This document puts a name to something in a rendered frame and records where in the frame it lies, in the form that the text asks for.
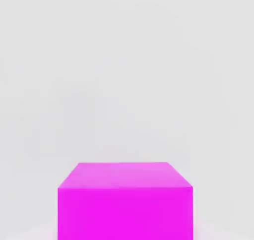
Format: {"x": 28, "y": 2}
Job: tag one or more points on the small magenta cube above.
{"x": 125, "y": 208}

